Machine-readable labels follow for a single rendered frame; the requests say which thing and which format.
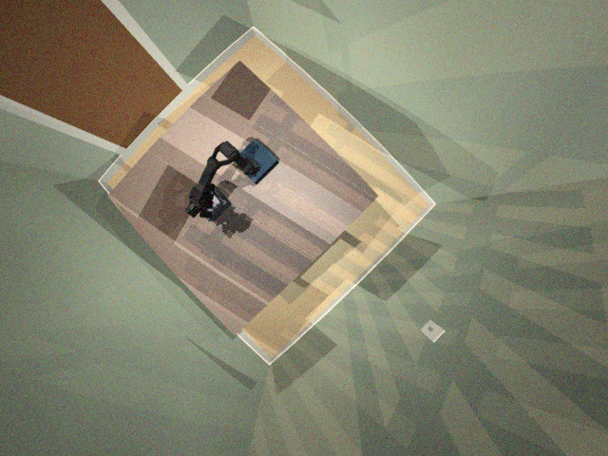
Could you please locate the white square plate with hole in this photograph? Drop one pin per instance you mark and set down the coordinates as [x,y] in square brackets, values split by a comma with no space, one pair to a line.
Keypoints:
[217,203]

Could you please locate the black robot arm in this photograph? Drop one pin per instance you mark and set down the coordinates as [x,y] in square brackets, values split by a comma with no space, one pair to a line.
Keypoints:
[200,195]

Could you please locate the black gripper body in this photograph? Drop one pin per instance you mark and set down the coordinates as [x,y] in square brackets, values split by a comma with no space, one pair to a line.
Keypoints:
[205,213]

